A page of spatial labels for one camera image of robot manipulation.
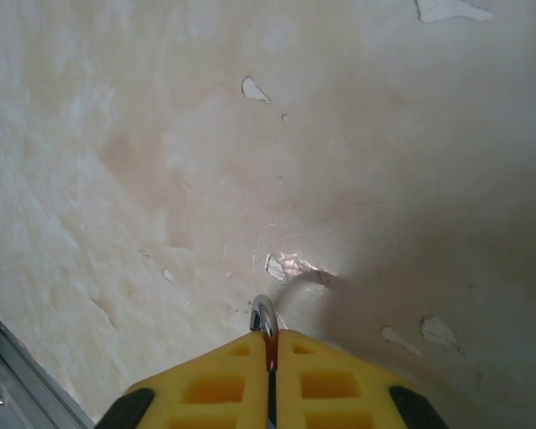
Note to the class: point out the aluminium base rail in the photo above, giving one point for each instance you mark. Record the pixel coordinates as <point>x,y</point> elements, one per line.
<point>22,380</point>

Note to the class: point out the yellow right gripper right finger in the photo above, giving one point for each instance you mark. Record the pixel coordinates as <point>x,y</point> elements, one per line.
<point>339,384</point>

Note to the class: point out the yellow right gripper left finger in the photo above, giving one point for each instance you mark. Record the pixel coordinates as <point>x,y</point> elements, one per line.
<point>214,384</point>

